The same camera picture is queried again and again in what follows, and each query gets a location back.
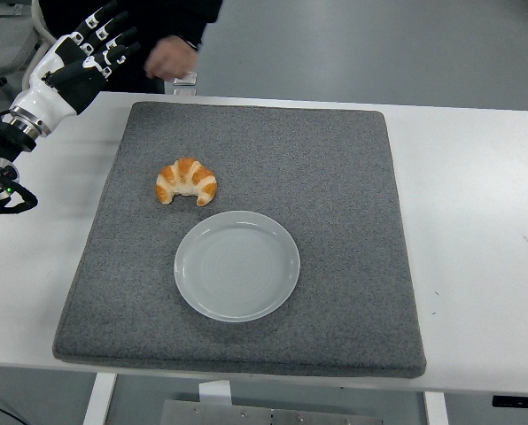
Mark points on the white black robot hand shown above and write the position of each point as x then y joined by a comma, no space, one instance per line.
53,99

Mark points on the person's hand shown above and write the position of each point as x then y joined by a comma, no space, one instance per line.
171,57

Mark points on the golden croissant bread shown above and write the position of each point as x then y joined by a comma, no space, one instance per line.
184,173

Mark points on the light grey round plate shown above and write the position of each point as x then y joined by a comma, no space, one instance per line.
237,270

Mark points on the grey metal plate with screws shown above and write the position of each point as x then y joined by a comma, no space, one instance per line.
273,416

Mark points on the small clear square floor piece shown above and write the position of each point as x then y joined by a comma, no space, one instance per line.
185,91
188,79

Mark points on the person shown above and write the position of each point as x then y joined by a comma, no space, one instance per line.
166,17

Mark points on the grey office chair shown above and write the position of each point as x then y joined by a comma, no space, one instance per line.
2,44

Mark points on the grey speckled square mat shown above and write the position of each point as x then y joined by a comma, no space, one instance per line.
290,177

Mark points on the white table leg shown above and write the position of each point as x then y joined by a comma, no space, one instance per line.
99,400
437,409

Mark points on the black table control panel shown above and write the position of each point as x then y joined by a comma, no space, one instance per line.
518,401

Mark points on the white bracket under table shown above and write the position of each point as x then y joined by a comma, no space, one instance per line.
215,391

